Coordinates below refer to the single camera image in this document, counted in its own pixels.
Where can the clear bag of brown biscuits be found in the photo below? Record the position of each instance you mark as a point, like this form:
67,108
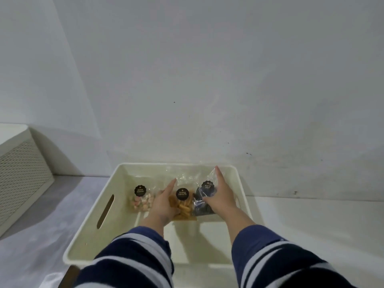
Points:
184,204

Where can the brown wooden furniture part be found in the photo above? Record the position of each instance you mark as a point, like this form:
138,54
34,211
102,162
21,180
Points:
71,277

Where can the clear bag of dark cookies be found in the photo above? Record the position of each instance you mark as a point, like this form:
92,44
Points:
199,207

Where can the clear bag of pink candies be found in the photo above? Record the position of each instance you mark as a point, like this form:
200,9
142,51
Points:
141,201

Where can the person's left forearm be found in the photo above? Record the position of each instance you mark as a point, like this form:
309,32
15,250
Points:
132,257

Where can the person's right hand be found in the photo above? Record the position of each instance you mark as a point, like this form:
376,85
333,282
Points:
223,200

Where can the white perforated cabinet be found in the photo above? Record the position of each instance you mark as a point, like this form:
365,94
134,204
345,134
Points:
21,176

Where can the person's left hand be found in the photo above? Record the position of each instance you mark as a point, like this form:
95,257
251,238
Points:
159,209

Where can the person's right forearm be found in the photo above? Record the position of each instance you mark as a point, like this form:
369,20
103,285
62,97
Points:
270,257

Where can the cream plastic storage bin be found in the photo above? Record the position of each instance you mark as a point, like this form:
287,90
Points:
90,230

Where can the person's right thumb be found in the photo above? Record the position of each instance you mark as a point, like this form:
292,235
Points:
206,200

